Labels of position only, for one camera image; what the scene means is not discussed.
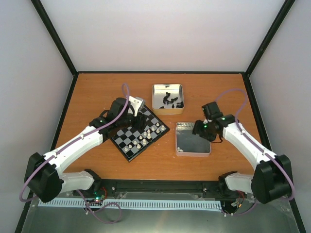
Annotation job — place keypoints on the black aluminium frame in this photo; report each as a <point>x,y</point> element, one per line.
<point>287,5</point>

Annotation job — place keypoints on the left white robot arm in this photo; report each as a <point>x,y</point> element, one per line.
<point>45,174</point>

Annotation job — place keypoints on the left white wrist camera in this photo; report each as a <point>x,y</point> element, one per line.
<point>135,104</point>

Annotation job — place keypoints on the black chess pieces pile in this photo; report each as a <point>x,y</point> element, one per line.
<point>175,102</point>

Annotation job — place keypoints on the green lit circuit board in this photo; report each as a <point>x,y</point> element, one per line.
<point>101,195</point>

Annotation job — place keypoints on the black and silver chessboard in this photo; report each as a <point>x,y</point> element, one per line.
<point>131,142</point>

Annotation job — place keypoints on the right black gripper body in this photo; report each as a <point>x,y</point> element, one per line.
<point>205,131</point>

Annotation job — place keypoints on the gold square tin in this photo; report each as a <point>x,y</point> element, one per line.
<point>158,92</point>

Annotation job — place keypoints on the light blue cable duct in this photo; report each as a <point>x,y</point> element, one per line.
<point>201,205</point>

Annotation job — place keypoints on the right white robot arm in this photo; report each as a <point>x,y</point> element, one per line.
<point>272,178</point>

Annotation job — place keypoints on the pink square tin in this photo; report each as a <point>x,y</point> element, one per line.
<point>192,145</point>

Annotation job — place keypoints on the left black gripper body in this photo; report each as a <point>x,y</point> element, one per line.
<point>123,122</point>

